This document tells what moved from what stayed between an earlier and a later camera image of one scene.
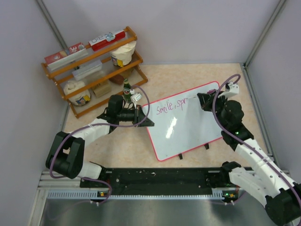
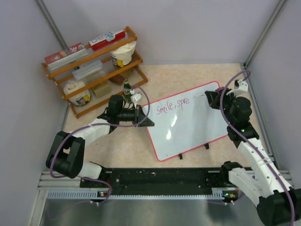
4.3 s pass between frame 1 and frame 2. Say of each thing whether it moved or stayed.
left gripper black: stayed
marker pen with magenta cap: moved
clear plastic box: stayed
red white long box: stayed
